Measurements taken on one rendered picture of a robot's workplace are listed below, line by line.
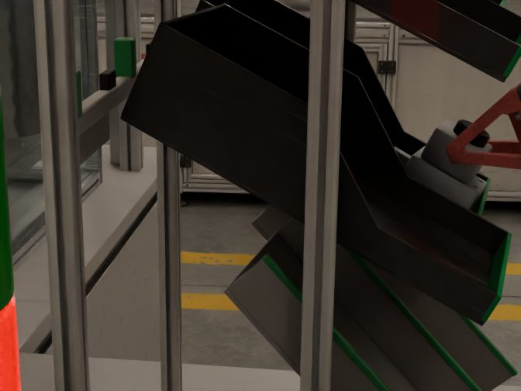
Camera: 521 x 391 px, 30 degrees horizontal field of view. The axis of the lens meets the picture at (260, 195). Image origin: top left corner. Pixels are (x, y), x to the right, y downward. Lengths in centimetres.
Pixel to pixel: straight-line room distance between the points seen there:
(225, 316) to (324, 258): 291
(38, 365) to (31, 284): 28
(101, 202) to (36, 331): 58
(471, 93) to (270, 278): 396
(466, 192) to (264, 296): 22
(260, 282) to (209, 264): 331
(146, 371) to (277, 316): 62
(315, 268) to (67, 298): 17
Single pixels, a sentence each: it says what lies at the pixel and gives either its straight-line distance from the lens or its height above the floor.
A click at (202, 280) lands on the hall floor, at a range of 383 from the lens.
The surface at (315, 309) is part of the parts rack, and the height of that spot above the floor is 119.
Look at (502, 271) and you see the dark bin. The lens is 69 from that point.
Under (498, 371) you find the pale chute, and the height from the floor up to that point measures 102.
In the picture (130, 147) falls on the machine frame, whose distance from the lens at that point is 218.
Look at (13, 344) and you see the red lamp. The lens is 24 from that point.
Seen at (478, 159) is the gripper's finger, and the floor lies 125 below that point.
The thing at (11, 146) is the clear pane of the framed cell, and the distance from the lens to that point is 162.
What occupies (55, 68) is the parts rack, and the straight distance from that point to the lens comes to 62.
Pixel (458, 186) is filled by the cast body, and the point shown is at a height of 122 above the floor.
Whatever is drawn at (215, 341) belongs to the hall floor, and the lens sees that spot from 333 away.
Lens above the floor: 145
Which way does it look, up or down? 17 degrees down
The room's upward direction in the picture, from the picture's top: 1 degrees clockwise
